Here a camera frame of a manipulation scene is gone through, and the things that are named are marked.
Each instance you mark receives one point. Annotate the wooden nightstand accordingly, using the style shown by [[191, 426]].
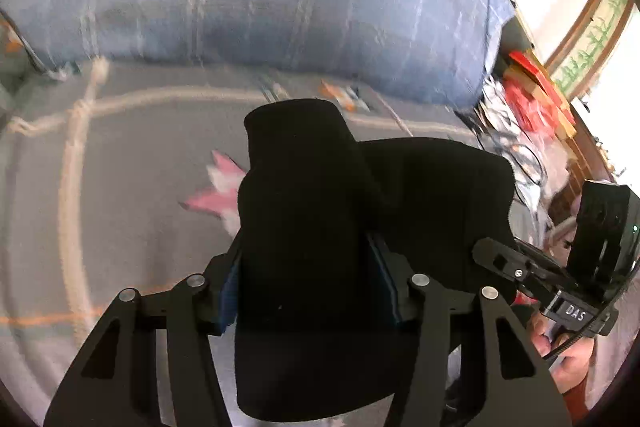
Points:
[[585, 157]]

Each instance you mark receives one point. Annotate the black pants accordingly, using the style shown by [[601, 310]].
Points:
[[300, 207]]

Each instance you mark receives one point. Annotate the white plastic wrapper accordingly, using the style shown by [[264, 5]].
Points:
[[495, 94]]

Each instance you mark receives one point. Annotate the dark flat object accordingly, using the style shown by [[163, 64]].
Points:
[[512, 17]]

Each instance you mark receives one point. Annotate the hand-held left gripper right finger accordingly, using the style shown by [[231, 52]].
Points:
[[387, 279]]

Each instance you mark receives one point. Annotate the grey printed quilt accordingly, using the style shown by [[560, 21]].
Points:
[[9, 42]]

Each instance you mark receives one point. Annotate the person's right hand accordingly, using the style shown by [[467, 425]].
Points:
[[570, 362]]

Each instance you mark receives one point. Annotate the red cardboard box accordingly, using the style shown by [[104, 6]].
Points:
[[537, 79]]

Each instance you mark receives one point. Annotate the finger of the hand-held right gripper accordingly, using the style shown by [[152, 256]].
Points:
[[505, 257]]

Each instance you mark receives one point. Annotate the red plastic bag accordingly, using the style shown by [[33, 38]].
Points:
[[527, 107]]

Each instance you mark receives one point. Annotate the grey printed bed sheet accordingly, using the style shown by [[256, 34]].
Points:
[[125, 167]]

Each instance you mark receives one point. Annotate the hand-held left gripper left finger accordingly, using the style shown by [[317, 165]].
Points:
[[227, 287]]

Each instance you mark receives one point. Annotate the wooden framed picture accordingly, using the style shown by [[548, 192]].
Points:
[[590, 34]]

